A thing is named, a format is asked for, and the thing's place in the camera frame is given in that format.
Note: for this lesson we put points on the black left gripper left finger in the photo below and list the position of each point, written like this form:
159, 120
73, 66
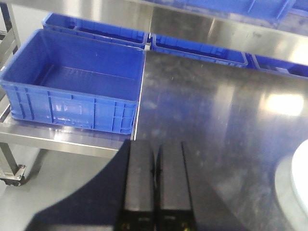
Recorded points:
137, 212

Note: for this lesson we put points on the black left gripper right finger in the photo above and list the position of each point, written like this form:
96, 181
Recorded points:
173, 200

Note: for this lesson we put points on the light blue plate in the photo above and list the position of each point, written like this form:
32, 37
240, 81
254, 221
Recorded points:
299, 175

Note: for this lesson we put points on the blue crate middle on shelf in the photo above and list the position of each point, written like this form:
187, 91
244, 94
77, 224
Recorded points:
198, 51

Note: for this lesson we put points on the blue crate on shelf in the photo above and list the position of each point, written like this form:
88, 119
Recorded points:
95, 30
198, 51

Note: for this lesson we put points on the blue crate left on shelf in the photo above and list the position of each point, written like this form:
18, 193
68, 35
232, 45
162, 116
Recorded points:
95, 30

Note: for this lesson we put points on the blue crate beside table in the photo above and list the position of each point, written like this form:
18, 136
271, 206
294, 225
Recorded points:
67, 80

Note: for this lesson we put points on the blue crate right with label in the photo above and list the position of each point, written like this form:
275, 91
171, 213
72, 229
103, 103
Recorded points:
280, 67

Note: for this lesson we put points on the steel side cart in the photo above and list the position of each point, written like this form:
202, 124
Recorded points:
44, 136

